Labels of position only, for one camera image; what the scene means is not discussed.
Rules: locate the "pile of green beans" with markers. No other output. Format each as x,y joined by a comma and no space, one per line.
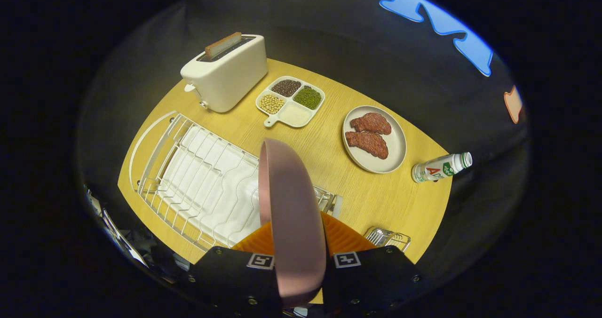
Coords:
308,98

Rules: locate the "white drink bottle green label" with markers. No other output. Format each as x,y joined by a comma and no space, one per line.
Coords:
437,168

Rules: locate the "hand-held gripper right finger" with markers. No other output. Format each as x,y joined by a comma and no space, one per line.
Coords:
371,280

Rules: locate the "pink plate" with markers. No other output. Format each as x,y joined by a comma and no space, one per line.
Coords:
291,214

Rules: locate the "white divided snack tray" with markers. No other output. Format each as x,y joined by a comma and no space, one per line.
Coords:
296,115

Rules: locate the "white toaster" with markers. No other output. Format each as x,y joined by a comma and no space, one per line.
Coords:
225,83

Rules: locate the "pile of yellow soybeans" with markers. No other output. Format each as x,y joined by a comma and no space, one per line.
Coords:
272,104

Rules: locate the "pile of dark beans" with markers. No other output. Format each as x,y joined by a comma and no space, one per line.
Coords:
286,88

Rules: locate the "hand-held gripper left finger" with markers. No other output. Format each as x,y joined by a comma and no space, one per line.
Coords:
235,275

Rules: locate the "bread slice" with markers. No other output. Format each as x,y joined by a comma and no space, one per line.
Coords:
223,45

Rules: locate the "red meat slice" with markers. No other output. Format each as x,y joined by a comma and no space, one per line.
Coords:
371,123
368,144

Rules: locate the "beige round dish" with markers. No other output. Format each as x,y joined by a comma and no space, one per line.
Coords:
395,144

